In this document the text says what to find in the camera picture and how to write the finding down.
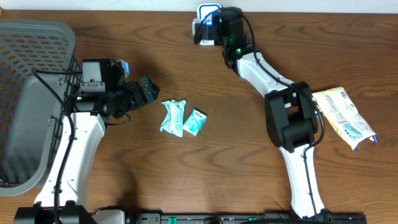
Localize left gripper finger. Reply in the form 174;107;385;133
143;90;159;105
140;76;160;96

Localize teal white tissue pack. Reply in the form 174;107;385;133
160;100;186;138

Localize small teal tissue pack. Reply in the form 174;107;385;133
183;109;207;136

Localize large white snack bag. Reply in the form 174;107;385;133
313;87;379;152

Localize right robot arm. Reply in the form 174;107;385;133
209;7;325;219

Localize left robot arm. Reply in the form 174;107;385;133
14;77;160;223

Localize white barcode scanner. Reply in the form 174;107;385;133
194;3;222;46

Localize grey plastic shopping basket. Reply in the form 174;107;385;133
1;19;81;197

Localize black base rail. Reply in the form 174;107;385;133
90;205;368;224

